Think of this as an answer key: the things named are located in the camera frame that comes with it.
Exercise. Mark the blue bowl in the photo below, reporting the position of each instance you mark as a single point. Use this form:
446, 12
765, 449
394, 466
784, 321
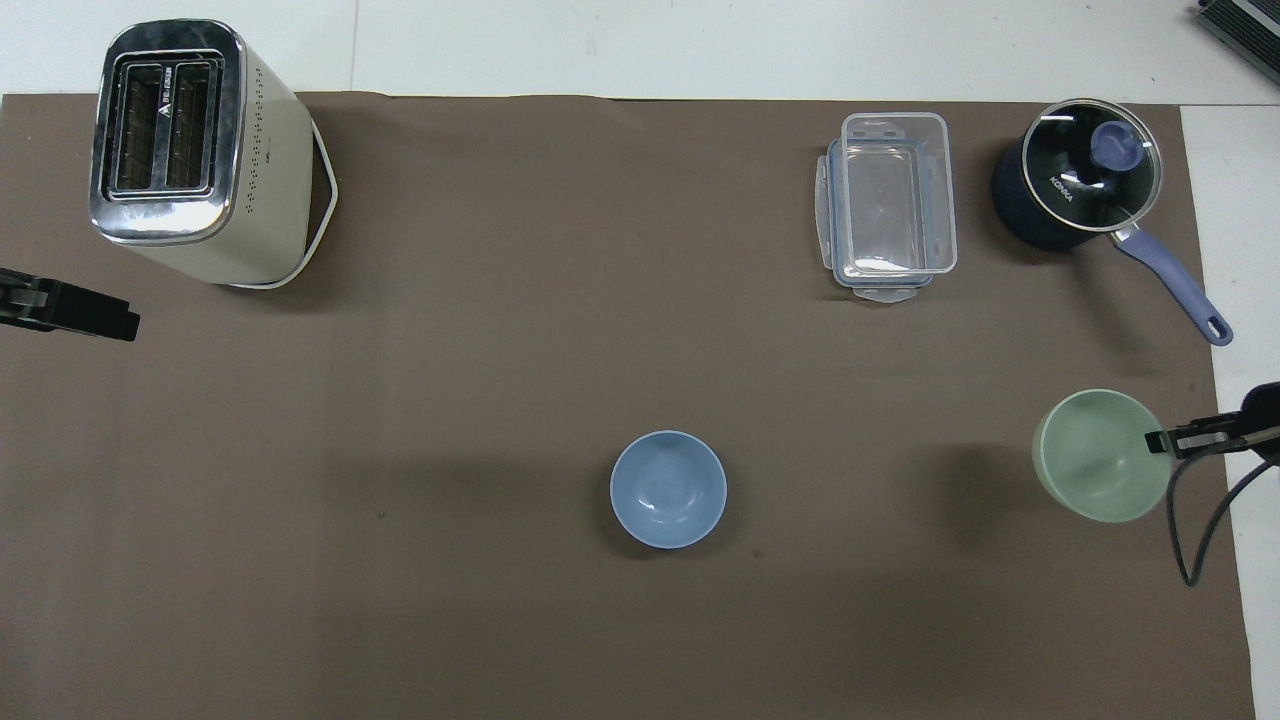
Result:
668, 490

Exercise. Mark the clear lid with blue seal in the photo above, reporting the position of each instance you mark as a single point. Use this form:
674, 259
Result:
881, 293

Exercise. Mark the clear plastic container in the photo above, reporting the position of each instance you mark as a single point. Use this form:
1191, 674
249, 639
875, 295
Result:
890, 195

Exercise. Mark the dark blue saucepan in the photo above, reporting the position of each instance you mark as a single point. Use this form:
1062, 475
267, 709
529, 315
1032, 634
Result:
1020, 215

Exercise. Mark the cream and chrome toaster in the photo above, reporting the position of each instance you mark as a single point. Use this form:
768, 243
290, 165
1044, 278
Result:
255, 180

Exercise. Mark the green cup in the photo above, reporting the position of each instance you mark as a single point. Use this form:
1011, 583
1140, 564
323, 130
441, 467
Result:
1095, 460

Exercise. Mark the glass lid with blue knob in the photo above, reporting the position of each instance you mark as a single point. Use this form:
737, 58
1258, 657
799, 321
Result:
1085, 165

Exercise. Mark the dark grey ribbed box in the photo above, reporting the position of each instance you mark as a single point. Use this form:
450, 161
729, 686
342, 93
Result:
1245, 20

